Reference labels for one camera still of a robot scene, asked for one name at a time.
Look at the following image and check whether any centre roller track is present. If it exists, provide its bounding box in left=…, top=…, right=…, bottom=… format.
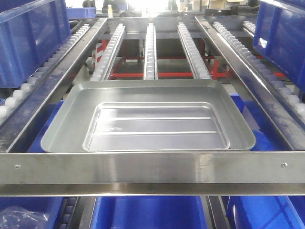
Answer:
left=143, top=23, right=158, bottom=80

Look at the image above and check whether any blue bin upper right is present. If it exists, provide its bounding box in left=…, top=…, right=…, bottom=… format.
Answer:
left=253, top=0, right=305, bottom=91

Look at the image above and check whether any blue bin upper left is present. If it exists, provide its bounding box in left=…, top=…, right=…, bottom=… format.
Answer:
left=0, top=0, right=71, bottom=88

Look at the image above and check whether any clear plastic bag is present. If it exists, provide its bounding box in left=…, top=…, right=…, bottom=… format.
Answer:
left=0, top=206, right=50, bottom=229

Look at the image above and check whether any small silver ridged tray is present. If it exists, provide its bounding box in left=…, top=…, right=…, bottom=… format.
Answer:
left=82, top=102, right=230, bottom=152

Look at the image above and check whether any large silver metal tray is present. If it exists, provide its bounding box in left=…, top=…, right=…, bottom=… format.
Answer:
left=41, top=79, right=255, bottom=153

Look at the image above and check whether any blue bin below centre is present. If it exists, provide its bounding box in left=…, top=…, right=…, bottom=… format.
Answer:
left=90, top=196, right=207, bottom=229

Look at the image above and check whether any left inner roller track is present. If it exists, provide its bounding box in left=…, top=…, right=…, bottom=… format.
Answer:
left=90, top=23, right=125, bottom=81

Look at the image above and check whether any lower roller track left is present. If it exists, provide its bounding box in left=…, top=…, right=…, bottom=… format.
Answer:
left=56, top=197, right=79, bottom=229

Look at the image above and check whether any blue bin below left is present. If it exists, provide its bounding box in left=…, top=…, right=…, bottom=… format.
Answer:
left=0, top=197, right=63, bottom=229

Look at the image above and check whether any steel front crossbar upper rack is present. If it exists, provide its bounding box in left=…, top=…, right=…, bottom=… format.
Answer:
left=0, top=151, right=305, bottom=196

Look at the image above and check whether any red metal frame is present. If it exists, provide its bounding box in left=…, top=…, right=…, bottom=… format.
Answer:
left=95, top=39, right=285, bottom=81

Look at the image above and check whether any blue bin below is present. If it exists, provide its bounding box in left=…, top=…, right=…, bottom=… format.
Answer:
left=90, top=196, right=207, bottom=229
left=0, top=197, right=63, bottom=229
left=226, top=196, right=305, bottom=229

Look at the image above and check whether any right inner roller track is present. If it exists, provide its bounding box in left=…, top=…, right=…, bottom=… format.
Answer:
left=177, top=22, right=212, bottom=79

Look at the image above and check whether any blue bin below right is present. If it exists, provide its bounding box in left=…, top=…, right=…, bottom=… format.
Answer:
left=226, top=196, right=305, bottom=229

